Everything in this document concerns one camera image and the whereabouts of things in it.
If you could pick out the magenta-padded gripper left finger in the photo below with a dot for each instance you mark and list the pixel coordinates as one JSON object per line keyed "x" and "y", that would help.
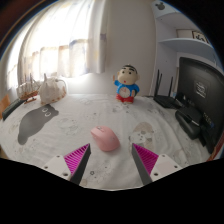
{"x": 77, "y": 157}

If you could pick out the white shelf unit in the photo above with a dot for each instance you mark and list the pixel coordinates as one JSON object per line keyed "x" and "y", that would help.
{"x": 176, "y": 43}

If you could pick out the large white conch shell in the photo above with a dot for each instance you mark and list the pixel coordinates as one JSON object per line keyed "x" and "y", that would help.
{"x": 52, "y": 90}

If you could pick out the wooden model sailing ship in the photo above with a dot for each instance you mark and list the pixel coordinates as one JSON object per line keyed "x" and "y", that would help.
{"x": 28, "y": 90}

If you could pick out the dark grey cat-shaped mouse pad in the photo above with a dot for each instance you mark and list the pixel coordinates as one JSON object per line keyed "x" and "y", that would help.
{"x": 33, "y": 123}

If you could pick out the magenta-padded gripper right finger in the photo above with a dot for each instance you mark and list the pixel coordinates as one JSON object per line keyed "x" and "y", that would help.
{"x": 145, "y": 158}

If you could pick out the white printed tablecloth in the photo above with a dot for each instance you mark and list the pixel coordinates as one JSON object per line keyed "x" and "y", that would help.
{"x": 80, "y": 113}

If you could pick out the white star-print curtain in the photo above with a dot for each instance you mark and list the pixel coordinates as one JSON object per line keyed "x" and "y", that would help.
{"x": 66, "y": 40}

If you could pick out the black keyboard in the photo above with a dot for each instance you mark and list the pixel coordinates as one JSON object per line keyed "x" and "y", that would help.
{"x": 12, "y": 108}

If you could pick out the black computer monitor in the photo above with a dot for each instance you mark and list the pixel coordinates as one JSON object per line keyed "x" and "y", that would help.
{"x": 203, "y": 90}

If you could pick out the black router with antennas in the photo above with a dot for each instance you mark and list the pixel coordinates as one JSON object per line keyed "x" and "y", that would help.
{"x": 165, "y": 100}

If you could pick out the pink computer mouse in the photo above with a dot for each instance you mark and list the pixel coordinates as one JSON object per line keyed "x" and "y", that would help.
{"x": 105, "y": 137}

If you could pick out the cartoon boy figurine clock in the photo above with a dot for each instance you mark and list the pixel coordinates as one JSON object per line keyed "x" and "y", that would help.
{"x": 126, "y": 83}

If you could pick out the orange wooden chair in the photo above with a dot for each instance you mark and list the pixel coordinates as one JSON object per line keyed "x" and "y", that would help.
{"x": 4, "y": 105}

